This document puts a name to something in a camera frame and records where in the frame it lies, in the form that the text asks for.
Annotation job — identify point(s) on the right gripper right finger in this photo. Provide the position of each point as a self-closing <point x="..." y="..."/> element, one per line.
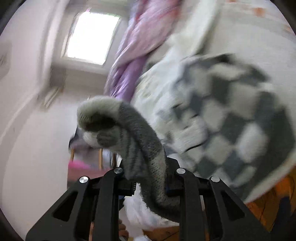
<point x="209" y="210"/>

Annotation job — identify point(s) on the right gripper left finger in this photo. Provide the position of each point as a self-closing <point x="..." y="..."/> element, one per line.
<point x="88" y="210"/>

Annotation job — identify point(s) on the grey white checkered sweater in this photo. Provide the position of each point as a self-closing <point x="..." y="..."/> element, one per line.
<point x="215" y="114"/>

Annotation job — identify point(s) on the window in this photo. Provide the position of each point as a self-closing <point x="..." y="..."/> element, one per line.
<point x="91" y="36"/>

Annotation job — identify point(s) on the white patterned bed sheet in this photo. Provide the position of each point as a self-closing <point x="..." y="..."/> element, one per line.
<point x="258" y="34"/>

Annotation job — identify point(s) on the purple pink duvet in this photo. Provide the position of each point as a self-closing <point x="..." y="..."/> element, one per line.
<point x="149" y="26"/>

